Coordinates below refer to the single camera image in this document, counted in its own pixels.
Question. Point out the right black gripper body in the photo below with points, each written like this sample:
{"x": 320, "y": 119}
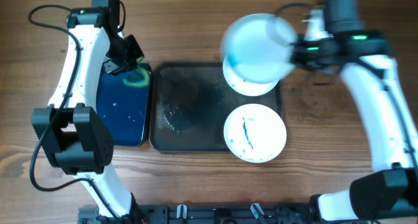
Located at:
{"x": 305, "y": 56}

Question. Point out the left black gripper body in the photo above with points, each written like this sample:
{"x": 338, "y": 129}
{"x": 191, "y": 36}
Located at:
{"x": 123, "y": 54}

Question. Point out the green yellow sponge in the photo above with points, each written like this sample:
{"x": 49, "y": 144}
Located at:
{"x": 139, "y": 77}

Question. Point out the white plate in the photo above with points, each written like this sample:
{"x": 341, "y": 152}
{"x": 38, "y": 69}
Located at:
{"x": 255, "y": 133}
{"x": 259, "y": 47}
{"x": 243, "y": 86}

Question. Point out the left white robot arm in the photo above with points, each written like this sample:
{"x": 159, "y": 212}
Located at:
{"x": 71, "y": 133}

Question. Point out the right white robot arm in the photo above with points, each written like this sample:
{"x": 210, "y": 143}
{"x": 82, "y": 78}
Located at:
{"x": 337, "y": 37}

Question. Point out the black tray with blue water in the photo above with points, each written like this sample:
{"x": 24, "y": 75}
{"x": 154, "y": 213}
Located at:
{"x": 124, "y": 110}

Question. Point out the large black tray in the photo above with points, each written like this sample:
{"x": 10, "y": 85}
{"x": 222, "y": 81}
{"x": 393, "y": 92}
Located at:
{"x": 190, "y": 103}

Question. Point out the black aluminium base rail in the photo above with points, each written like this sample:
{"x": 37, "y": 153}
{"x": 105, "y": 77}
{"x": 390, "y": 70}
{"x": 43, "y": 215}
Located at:
{"x": 291, "y": 213}

